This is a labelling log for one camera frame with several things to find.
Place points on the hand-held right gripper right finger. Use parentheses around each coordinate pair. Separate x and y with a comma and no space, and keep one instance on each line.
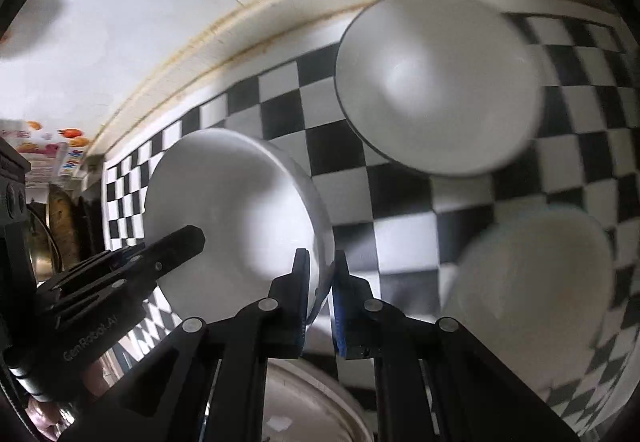
(340,317)

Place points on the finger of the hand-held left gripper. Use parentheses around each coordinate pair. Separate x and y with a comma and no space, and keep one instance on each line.
(170,249)

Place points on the large pink floral plate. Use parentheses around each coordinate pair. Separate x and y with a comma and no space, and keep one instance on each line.
(310,402)

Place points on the white bowl with dark rim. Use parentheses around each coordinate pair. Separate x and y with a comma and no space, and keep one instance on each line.
(440,82)

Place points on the stainless steel steamer pot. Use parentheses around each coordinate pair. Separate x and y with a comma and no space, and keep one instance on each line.
(62,222)

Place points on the black white checkered mat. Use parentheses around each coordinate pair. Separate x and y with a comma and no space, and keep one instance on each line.
(400,242)

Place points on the person's left hand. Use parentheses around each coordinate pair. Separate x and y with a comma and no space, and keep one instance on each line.
(45,417)

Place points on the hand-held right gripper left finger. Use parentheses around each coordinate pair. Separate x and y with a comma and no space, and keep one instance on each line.
(300,307)

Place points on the white bowl with grey flowers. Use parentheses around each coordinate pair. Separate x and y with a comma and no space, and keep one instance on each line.
(535,302)

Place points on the fruit wall stickers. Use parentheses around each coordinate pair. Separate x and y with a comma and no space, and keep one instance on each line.
(35,147)

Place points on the white bowl with pink flowers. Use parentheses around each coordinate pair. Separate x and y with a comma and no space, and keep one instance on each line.
(225,202)

